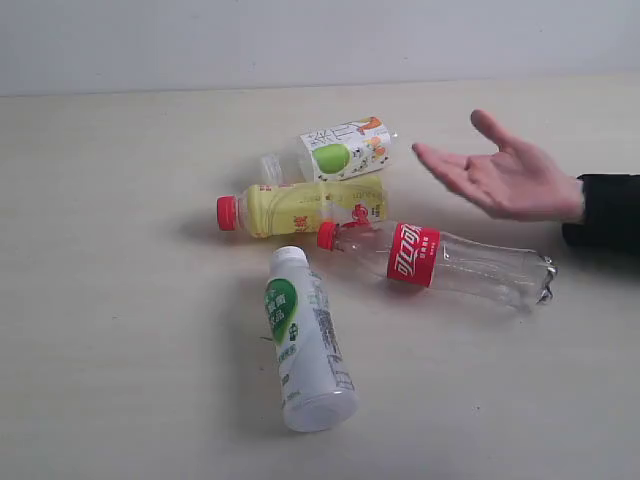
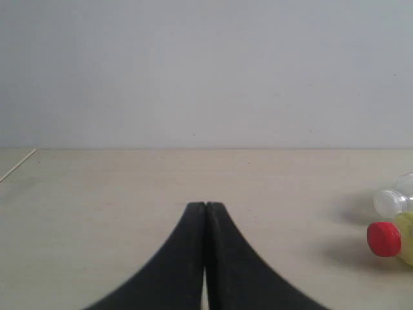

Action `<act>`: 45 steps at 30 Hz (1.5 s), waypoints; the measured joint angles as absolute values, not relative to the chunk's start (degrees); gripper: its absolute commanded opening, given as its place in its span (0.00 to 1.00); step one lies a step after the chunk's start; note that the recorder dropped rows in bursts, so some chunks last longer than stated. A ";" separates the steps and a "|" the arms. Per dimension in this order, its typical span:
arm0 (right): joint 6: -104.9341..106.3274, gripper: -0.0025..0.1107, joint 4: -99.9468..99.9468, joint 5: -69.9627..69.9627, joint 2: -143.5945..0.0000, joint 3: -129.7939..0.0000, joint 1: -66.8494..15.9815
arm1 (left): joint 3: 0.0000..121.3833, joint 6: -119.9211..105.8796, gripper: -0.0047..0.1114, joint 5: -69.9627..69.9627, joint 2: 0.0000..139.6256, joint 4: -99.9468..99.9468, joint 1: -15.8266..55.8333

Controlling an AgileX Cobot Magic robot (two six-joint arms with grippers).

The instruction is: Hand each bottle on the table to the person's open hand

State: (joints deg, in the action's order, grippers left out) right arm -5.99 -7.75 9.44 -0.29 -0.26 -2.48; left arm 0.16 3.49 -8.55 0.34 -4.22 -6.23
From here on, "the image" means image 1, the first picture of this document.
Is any person's open bare hand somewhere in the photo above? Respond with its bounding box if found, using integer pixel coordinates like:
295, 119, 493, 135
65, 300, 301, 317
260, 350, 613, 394
412, 109, 585, 223

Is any clear cola bottle red label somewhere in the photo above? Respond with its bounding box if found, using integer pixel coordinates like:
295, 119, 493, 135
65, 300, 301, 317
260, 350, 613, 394
317, 220, 558, 310

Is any yellow juice bottle red cap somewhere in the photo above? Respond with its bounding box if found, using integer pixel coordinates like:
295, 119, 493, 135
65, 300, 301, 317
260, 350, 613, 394
217, 175, 387, 239

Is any white green yogurt bottle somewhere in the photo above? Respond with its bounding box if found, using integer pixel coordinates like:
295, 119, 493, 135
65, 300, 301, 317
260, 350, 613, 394
264, 246, 359, 433

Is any black sleeved forearm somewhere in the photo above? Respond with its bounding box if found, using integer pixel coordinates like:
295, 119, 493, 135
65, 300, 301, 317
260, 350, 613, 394
562, 174, 639, 256

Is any clear tea bottle apple label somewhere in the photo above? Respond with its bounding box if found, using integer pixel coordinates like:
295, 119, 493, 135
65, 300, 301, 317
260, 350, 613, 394
259, 116, 398, 186

